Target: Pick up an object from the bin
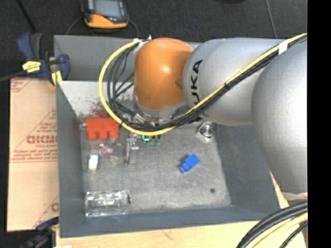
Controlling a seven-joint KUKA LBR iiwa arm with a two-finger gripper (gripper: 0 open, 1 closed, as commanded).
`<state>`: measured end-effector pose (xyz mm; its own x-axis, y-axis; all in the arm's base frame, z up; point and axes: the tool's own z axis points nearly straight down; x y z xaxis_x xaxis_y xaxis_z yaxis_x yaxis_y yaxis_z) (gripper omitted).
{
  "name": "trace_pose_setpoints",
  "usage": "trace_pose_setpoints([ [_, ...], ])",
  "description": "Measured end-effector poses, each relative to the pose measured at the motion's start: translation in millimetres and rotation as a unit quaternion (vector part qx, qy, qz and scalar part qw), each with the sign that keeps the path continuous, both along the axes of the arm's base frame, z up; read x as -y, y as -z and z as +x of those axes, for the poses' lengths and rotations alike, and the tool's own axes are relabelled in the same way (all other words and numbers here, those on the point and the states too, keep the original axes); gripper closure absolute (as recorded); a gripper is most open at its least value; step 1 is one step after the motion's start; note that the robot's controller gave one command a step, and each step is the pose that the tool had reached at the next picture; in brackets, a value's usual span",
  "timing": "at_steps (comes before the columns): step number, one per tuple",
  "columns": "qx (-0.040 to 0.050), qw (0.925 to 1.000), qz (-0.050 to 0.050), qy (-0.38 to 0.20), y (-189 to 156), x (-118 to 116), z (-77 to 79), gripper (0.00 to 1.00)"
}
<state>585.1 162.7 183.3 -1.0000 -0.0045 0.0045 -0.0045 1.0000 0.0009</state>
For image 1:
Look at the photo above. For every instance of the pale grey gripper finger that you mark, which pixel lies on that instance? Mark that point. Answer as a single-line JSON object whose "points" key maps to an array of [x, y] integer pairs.
{"points": [[113, 141], [133, 154]]}

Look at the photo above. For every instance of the purple item in clear packet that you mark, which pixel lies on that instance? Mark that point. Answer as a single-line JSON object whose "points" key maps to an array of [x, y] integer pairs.
{"points": [[106, 150]]}

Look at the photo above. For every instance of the orange-red toy block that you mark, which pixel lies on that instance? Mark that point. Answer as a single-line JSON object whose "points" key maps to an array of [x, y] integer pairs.
{"points": [[102, 128]]}

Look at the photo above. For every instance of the small white block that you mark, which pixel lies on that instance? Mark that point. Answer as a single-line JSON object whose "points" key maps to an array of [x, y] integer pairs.
{"points": [[92, 162]]}

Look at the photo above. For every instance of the grey metal bin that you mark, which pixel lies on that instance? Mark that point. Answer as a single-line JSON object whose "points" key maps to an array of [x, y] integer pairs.
{"points": [[165, 190]]}

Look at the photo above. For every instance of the clear plastic bottle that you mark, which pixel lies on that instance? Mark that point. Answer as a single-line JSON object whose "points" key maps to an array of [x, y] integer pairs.
{"points": [[106, 203]]}

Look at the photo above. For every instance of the small blue block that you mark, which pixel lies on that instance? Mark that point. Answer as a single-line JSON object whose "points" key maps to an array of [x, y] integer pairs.
{"points": [[189, 162]]}

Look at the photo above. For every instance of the brown cardboard board red print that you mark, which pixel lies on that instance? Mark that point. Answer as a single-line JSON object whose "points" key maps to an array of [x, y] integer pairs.
{"points": [[31, 164]]}

